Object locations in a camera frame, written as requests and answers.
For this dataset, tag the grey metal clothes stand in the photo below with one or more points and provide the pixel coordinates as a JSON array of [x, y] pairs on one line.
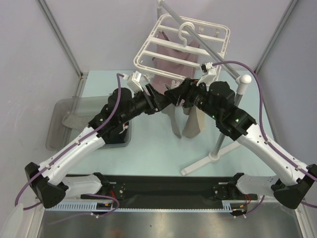
[[230, 127]]

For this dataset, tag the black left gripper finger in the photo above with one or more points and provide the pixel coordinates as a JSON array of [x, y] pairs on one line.
[[158, 97], [162, 104]]

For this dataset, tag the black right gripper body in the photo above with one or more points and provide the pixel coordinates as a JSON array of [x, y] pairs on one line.
[[185, 90]]

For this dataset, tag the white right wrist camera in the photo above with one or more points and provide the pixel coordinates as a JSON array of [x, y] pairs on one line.
[[209, 74]]

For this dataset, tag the navy santa sock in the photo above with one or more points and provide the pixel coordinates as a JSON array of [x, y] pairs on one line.
[[123, 138]]

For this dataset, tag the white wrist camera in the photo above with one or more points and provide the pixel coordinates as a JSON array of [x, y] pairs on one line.
[[136, 81], [209, 74]]

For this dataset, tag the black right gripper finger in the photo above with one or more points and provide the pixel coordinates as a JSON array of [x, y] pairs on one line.
[[182, 87], [175, 96]]

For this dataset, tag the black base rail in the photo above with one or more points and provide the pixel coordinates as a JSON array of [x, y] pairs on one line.
[[161, 192]]

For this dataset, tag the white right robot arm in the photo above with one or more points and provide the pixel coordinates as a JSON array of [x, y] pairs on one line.
[[292, 179]]

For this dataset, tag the pink tank top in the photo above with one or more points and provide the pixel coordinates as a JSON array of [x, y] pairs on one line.
[[158, 81]]

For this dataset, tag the white clip drying hanger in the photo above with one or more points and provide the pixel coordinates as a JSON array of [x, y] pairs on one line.
[[168, 33]]

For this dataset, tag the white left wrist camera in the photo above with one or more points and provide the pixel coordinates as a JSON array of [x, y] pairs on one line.
[[136, 81]]

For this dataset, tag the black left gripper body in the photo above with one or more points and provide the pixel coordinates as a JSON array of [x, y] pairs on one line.
[[141, 103]]

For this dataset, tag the grey plastic bin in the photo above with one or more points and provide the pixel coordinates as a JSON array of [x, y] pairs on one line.
[[59, 135]]

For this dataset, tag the grey striped sock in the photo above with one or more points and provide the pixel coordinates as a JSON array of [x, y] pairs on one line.
[[170, 111], [75, 122]]

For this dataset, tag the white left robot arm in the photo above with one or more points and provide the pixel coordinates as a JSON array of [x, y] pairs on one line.
[[47, 178]]

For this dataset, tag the beige sock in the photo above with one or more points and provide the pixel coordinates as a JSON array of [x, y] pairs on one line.
[[195, 123]]

